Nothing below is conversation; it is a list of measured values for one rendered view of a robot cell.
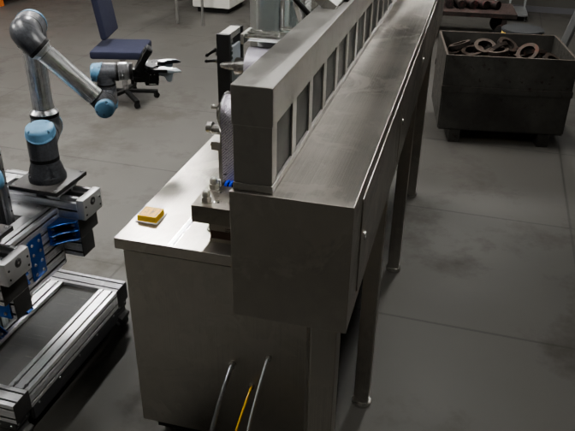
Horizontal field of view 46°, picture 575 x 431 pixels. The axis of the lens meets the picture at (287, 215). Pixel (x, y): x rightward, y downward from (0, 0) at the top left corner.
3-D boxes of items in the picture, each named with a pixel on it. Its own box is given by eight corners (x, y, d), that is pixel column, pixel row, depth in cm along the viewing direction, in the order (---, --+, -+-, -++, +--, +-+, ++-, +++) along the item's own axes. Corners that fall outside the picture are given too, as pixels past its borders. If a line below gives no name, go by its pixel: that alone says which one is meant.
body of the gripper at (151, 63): (160, 77, 285) (131, 78, 283) (158, 58, 280) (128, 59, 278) (160, 85, 279) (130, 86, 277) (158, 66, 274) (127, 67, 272)
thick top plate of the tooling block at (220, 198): (209, 199, 232) (208, 183, 229) (323, 215, 223) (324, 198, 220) (192, 221, 218) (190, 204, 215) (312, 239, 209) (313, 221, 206)
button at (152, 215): (145, 211, 238) (145, 205, 237) (164, 214, 236) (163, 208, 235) (137, 221, 232) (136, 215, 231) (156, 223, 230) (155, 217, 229)
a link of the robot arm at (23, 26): (17, 14, 243) (122, 107, 265) (23, 8, 253) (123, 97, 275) (-3, 38, 246) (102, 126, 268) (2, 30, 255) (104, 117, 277)
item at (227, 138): (223, 182, 232) (222, 132, 223) (289, 191, 227) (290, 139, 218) (222, 183, 232) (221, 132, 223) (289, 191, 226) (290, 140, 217)
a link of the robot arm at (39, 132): (26, 162, 269) (20, 130, 262) (32, 149, 280) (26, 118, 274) (57, 161, 270) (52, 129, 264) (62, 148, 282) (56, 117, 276)
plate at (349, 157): (396, 14, 411) (401, -38, 397) (442, 18, 405) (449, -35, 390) (223, 312, 148) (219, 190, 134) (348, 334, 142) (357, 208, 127)
